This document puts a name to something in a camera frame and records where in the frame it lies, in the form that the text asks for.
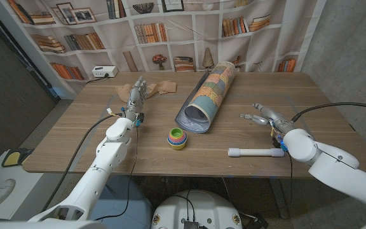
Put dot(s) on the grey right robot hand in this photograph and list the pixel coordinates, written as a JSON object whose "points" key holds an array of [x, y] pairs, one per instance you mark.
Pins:
{"points": [[275, 119]]}

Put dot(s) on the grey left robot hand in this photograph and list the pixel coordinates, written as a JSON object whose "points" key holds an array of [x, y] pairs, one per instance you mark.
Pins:
{"points": [[136, 98]]}

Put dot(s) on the white plastic cylinder pipe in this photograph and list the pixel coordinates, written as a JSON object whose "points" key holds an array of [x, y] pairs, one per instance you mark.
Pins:
{"points": [[249, 152]]}

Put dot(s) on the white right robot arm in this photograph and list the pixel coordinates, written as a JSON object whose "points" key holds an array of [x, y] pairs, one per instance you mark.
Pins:
{"points": [[335, 165]]}

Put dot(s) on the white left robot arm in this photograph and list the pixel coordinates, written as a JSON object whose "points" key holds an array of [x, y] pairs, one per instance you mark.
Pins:
{"points": [[106, 156]]}

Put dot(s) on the white power strip box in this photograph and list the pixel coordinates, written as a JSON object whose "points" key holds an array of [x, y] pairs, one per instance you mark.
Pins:
{"points": [[103, 71]]}

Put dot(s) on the colourful stacking cups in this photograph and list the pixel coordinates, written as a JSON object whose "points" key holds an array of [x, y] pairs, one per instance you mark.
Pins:
{"points": [[176, 140]]}

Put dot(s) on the rolled colourful map poster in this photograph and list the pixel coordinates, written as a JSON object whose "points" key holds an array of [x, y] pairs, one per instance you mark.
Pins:
{"points": [[211, 92]]}

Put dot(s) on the grey table leg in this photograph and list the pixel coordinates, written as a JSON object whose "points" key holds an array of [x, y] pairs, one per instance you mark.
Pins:
{"points": [[280, 200]]}

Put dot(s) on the printed bookshelf backdrop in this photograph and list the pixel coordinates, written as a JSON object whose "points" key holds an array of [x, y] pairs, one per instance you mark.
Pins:
{"points": [[195, 38]]}

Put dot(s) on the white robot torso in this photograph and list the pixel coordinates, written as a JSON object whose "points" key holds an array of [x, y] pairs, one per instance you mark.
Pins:
{"points": [[202, 210]]}

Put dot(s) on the dark perforated panel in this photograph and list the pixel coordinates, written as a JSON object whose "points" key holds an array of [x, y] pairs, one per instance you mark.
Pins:
{"points": [[8, 95]]}

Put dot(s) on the yellow and black pad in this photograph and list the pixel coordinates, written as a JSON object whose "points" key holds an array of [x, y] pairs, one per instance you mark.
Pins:
{"points": [[11, 158]]}

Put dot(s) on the white floor platform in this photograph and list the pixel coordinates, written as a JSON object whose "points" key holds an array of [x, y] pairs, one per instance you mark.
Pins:
{"points": [[11, 173]]}

